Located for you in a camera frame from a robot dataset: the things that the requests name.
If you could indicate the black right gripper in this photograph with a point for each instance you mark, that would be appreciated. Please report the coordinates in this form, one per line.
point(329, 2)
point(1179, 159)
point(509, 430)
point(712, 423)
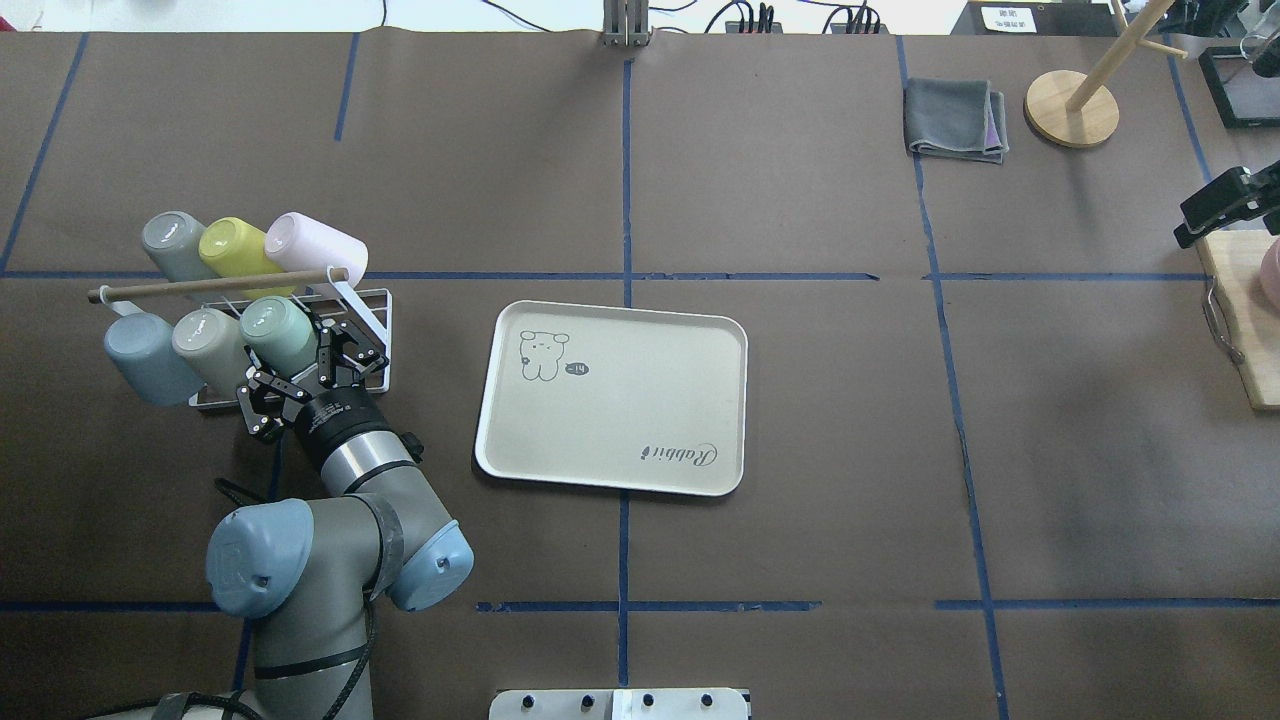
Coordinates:
point(1225, 203)

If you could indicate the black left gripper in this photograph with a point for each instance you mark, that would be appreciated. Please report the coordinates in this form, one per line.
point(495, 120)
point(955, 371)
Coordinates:
point(325, 420)

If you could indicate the green cup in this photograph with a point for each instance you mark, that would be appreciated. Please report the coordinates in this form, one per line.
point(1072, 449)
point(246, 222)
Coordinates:
point(281, 335)

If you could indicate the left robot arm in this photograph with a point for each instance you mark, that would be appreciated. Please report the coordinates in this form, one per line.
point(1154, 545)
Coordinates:
point(307, 572)

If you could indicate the black framed tray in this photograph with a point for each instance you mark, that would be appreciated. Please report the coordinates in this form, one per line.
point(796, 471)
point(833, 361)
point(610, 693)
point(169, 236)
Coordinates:
point(1243, 98)

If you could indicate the white cup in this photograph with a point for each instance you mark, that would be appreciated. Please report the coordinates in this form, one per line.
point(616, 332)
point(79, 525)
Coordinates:
point(211, 342)

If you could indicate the pink cup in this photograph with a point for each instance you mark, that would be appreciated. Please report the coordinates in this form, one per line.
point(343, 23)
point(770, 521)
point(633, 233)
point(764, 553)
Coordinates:
point(297, 243)

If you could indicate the yellow cup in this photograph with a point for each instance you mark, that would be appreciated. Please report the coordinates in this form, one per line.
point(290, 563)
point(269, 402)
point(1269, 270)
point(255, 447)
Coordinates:
point(234, 248)

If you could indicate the light blue cup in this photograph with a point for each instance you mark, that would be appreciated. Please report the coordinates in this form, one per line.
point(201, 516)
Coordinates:
point(140, 346)

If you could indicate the grey cup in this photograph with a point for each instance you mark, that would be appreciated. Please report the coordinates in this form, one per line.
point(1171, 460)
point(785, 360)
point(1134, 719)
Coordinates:
point(171, 239)

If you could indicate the cream rabbit print tray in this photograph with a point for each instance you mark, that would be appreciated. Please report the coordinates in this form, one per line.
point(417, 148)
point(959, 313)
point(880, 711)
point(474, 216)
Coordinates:
point(614, 397)

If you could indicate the wooden cutting board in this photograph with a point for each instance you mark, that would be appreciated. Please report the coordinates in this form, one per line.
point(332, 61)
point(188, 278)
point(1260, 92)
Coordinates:
point(1242, 322)

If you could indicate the pink bowl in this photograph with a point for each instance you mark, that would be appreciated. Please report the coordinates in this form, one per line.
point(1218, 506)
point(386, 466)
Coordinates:
point(1270, 274)

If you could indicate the wooden stand with round base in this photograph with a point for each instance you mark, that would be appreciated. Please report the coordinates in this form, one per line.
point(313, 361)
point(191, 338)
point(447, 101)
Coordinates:
point(1076, 110)

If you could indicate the grey folded cloth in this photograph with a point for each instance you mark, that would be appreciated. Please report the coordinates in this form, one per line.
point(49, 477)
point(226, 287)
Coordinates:
point(955, 118)

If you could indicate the white wire cup rack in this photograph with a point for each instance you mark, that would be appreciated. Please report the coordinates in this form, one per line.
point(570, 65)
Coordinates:
point(373, 309)

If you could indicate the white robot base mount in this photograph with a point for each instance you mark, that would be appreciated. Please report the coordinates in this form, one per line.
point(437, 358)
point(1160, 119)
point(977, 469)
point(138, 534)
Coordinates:
point(623, 703)

